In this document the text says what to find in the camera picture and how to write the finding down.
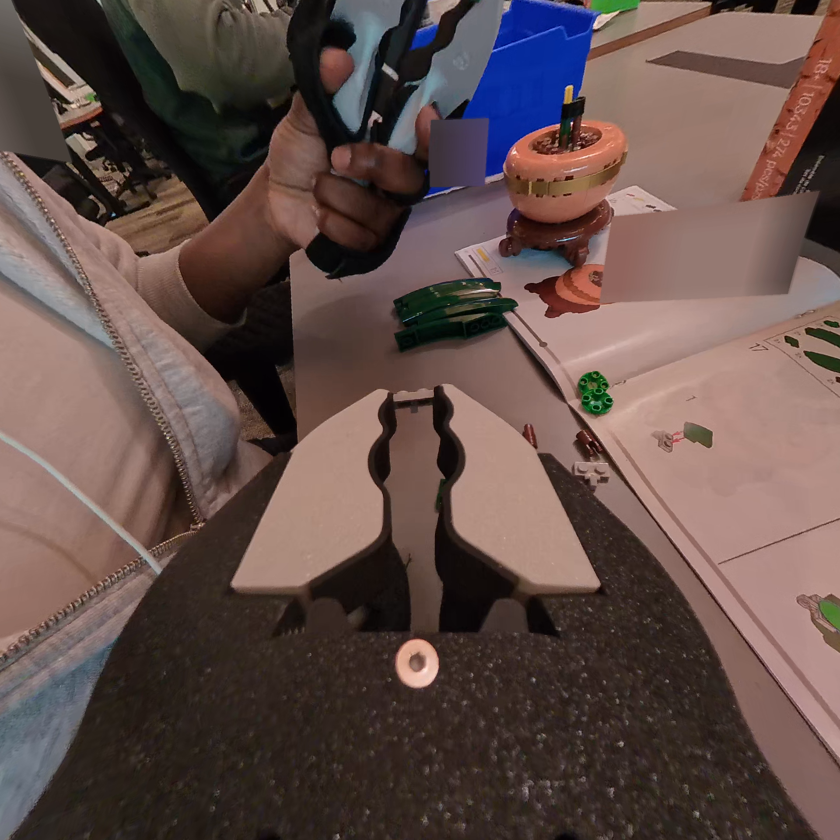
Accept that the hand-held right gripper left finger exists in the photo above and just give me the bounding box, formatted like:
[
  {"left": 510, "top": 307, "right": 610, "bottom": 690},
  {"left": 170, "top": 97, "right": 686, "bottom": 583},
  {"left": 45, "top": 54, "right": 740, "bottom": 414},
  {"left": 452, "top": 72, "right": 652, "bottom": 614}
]
[{"left": 230, "top": 387, "right": 395, "bottom": 598}]

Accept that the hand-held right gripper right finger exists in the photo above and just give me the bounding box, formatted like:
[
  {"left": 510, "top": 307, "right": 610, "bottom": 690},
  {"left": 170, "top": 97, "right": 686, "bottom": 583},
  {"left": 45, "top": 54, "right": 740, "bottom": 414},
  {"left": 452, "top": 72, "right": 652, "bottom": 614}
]
[{"left": 433, "top": 384, "right": 601, "bottom": 598}]

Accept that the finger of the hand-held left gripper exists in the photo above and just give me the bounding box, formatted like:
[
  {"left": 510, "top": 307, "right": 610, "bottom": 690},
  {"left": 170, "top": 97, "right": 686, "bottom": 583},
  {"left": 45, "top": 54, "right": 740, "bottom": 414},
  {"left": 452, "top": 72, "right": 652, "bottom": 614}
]
[
  {"left": 330, "top": 0, "right": 421, "bottom": 73},
  {"left": 394, "top": 0, "right": 506, "bottom": 111}
]

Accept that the person's left forearm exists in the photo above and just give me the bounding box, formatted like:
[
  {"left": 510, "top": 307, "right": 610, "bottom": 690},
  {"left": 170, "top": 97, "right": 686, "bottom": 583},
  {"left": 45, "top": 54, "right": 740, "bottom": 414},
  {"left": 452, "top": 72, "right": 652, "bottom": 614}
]
[{"left": 134, "top": 164, "right": 309, "bottom": 326}]

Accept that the grey desk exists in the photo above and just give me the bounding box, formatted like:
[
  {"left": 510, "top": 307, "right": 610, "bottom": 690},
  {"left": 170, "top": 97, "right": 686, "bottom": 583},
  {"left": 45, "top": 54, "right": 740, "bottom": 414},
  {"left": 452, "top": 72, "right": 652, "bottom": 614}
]
[{"left": 289, "top": 3, "right": 840, "bottom": 840}]

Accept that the person's left hand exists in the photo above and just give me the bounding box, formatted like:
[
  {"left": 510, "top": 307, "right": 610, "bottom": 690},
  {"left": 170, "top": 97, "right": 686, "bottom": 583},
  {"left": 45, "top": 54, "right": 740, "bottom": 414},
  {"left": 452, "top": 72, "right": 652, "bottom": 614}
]
[{"left": 261, "top": 49, "right": 441, "bottom": 256}]

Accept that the blue plastic bin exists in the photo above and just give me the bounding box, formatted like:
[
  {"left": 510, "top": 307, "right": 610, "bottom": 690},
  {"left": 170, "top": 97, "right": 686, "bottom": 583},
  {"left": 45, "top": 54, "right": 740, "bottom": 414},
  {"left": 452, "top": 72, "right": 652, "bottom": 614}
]
[{"left": 410, "top": 0, "right": 601, "bottom": 198}]

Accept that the terracotta brick flower pot model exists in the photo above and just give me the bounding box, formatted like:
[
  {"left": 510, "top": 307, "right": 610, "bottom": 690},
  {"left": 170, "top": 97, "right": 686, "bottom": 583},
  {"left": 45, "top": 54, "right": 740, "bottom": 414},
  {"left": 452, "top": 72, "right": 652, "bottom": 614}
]
[{"left": 497, "top": 85, "right": 631, "bottom": 269}]

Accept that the dark green curved leaf brick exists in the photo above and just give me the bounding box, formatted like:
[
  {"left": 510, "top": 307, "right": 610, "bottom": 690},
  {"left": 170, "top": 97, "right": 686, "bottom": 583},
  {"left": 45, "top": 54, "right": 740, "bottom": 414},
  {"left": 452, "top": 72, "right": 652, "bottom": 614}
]
[
  {"left": 394, "top": 279, "right": 503, "bottom": 312},
  {"left": 397, "top": 292, "right": 519, "bottom": 324},
  {"left": 410, "top": 305, "right": 509, "bottom": 332},
  {"left": 394, "top": 314, "right": 508, "bottom": 353}
]

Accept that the open instruction booklet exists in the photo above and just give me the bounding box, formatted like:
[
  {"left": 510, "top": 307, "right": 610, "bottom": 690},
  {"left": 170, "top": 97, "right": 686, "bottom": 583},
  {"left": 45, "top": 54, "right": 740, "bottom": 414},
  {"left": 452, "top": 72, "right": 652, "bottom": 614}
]
[{"left": 455, "top": 185, "right": 840, "bottom": 765}]

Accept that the black orchid print set box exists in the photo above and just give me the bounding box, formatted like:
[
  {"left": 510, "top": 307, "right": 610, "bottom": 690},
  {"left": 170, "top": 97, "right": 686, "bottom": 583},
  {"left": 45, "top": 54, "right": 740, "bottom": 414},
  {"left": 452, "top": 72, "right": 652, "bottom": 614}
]
[{"left": 740, "top": 0, "right": 840, "bottom": 201}]

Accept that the white earphone cable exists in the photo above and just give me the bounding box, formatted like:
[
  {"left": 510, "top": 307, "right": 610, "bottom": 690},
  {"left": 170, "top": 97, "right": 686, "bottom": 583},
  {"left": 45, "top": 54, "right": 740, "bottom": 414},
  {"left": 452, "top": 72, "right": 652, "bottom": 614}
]
[{"left": 0, "top": 430, "right": 163, "bottom": 568}]

